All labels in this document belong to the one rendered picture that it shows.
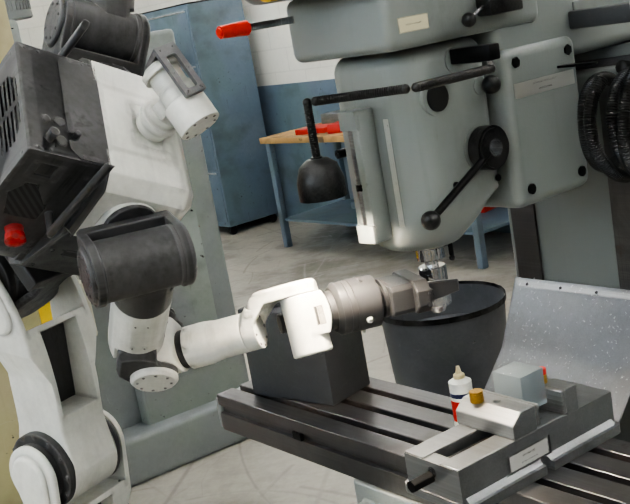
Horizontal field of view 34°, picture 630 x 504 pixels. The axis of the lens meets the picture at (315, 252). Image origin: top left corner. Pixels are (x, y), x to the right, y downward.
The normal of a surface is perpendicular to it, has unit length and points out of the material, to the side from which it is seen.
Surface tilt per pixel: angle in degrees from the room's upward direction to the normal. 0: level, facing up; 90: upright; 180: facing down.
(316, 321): 71
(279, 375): 90
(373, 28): 90
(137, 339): 136
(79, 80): 58
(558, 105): 90
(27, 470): 90
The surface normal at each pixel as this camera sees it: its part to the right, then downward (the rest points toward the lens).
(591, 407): 0.58, 0.08
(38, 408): -0.54, 0.27
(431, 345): -0.32, 0.33
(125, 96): 0.62, -0.52
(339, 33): -0.77, 0.27
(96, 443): 0.79, -0.17
